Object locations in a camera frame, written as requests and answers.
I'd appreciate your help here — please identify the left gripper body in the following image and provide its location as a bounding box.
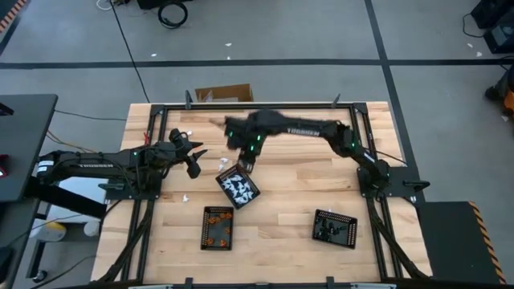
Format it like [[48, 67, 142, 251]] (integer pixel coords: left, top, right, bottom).
[[158, 128, 202, 180]]

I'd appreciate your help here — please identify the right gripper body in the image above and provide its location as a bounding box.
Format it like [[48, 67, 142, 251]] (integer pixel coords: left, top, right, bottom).
[[222, 111, 271, 157]]

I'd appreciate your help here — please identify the black slotted plastic basket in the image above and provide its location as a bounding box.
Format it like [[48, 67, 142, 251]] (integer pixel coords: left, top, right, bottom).
[[199, 206, 235, 251], [312, 207, 359, 250], [214, 163, 261, 210]]

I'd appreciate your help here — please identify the brown cardboard box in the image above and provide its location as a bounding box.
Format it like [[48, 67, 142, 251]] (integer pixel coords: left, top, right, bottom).
[[195, 83, 255, 103]]

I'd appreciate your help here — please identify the white flat box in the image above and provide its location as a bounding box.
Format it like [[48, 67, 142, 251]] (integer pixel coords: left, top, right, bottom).
[[47, 176, 108, 224]]

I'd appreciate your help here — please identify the white round object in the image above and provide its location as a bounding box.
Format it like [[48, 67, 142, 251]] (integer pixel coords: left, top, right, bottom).
[[83, 219, 100, 238]]

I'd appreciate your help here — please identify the black equipment box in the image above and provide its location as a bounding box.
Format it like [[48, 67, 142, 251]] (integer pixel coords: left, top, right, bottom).
[[136, 0, 194, 10]]

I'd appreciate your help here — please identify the yellow and white object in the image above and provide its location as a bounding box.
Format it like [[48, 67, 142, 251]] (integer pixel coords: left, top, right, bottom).
[[30, 222, 67, 242]]

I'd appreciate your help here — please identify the black desk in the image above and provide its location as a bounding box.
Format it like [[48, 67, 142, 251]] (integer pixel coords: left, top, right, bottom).
[[0, 93, 108, 220]]

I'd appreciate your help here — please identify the black rolling stand base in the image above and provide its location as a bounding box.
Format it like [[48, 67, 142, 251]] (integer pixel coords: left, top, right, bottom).
[[25, 239, 50, 284]]

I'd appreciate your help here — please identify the black cabinet with hazard stripe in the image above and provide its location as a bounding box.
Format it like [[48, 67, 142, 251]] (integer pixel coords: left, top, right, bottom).
[[0, 0, 31, 30], [414, 200, 508, 286]]

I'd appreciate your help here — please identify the black and orange machine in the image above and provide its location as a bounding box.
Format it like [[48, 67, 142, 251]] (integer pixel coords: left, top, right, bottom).
[[484, 66, 514, 118]]

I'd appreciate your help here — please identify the black equipment case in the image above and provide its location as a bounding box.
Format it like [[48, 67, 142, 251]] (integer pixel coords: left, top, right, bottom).
[[470, 0, 514, 55]]

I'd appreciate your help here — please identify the thin black cable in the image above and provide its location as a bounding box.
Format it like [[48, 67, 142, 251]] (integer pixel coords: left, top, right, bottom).
[[462, 11, 487, 39], [54, 109, 128, 122]]

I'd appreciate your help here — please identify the black braided cable sleeve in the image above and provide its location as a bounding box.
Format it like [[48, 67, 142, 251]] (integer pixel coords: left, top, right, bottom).
[[367, 198, 429, 280], [96, 198, 156, 284]]

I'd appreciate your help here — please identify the long black floor cable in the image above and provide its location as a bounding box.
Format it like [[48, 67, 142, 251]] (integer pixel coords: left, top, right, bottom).
[[108, 0, 151, 104]]

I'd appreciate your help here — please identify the coiled black cable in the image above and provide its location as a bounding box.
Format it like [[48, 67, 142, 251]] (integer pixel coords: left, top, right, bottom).
[[157, 1, 189, 30]]

